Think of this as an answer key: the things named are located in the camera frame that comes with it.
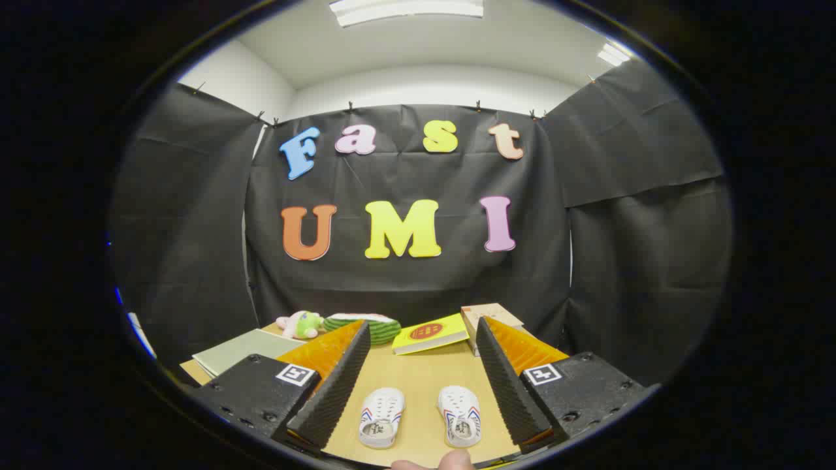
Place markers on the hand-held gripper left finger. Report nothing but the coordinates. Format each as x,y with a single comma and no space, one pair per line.
339,391

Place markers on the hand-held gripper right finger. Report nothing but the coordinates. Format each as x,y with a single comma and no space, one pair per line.
506,391

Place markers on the white striped canvas shoe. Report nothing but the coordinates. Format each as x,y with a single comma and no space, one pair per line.
460,414
381,418

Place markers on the cream fabric storage box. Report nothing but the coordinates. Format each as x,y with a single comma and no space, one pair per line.
241,349

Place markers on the pink and green plush toy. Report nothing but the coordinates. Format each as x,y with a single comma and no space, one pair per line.
302,324

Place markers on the watermelon slice plush toy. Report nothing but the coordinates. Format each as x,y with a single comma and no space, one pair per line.
385,328

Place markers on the stack of tan books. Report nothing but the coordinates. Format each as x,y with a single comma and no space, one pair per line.
490,312

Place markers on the yellow book with red circle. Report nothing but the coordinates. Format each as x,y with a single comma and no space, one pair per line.
428,334

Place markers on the black backdrop cloth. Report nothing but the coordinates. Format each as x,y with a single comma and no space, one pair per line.
405,287

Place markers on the small ceiling light panel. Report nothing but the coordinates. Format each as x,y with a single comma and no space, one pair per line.
614,54

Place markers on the long ceiling light panel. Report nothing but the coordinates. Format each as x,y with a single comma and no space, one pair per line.
405,9

